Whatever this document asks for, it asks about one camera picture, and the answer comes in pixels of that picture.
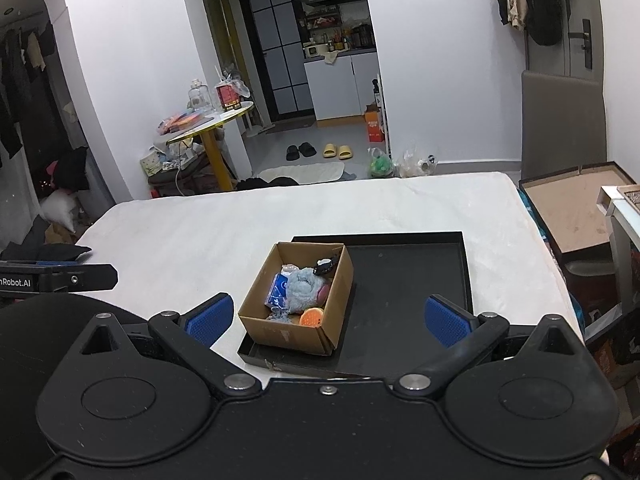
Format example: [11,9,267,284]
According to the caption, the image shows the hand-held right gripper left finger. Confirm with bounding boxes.
[80,293,263,401]

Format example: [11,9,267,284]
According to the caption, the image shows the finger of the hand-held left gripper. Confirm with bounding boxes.
[31,259,119,294]

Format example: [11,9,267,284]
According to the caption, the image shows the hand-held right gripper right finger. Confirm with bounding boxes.
[395,295,583,401]

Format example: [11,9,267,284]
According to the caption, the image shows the black tray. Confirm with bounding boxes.
[237,231,475,379]

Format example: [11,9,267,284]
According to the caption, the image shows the brown cardboard box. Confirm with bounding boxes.
[238,242,355,357]

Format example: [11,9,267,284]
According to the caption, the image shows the black cloth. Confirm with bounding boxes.
[0,241,94,266]

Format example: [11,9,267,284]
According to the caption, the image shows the white fluffy cushion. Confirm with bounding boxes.
[39,188,82,234]

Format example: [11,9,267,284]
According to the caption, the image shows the blue and white packet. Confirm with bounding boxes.
[266,272,292,309]

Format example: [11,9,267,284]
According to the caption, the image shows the blue grey fluffy toy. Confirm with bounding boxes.
[282,267,327,317]

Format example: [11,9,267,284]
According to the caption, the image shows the dark cluttered chair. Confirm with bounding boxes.
[140,141,236,197]

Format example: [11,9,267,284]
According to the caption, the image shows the crumpled clear plastic bag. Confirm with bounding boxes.
[397,147,439,179]

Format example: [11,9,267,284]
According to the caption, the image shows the open brown flat box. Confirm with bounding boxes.
[518,161,640,263]

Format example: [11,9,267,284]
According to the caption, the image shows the bag of green toys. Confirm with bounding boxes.
[368,147,396,179]

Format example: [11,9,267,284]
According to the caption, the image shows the white floor mat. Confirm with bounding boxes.
[257,163,346,185]

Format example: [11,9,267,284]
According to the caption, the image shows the pile of colourful packets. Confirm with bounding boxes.
[155,111,216,136]

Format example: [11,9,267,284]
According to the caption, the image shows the hanging dark clothes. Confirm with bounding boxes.
[0,19,77,162]

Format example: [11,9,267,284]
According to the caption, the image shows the yellow round table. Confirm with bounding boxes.
[165,101,256,192]

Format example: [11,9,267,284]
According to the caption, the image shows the white side table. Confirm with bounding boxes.
[597,184,640,322]

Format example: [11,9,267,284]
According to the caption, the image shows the orange cardboard box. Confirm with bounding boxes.
[363,104,385,144]

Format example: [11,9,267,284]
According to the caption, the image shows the dark door mat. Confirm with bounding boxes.
[264,117,317,134]

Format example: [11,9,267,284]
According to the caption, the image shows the clear glass jar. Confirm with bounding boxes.
[187,79,214,111]

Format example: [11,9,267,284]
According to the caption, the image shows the red carton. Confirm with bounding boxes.
[215,82,240,111]

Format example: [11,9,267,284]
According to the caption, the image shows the white kitchen cabinet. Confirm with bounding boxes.
[303,50,381,121]

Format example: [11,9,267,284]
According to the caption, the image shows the black framed glass door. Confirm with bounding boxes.
[235,0,314,124]

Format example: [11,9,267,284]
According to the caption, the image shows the hanging dark and beige coats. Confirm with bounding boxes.
[486,0,574,47]

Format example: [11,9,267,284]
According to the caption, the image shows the grey entrance door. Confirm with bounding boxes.
[522,0,609,82]

